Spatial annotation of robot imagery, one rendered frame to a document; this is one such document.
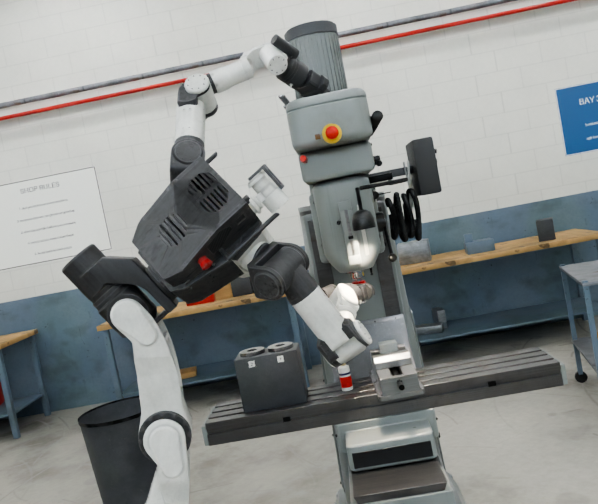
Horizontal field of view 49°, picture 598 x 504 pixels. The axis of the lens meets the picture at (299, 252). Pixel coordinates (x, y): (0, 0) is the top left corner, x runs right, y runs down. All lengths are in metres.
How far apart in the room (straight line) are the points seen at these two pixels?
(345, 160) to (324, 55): 0.49
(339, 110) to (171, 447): 1.10
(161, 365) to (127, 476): 2.09
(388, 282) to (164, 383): 1.14
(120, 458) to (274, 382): 1.72
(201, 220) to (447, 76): 5.19
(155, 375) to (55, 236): 5.28
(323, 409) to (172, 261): 0.83
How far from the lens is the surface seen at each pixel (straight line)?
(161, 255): 1.71
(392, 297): 2.66
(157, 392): 1.85
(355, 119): 2.05
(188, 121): 2.01
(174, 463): 1.86
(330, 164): 2.13
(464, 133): 6.61
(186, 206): 1.70
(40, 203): 7.09
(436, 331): 6.03
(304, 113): 2.06
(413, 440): 2.15
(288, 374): 2.25
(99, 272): 1.80
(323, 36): 2.49
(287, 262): 1.70
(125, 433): 3.78
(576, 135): 6.89
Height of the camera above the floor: 1.55
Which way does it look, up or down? 4 degrees down
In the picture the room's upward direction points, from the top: 11 degrees counter-clockwise
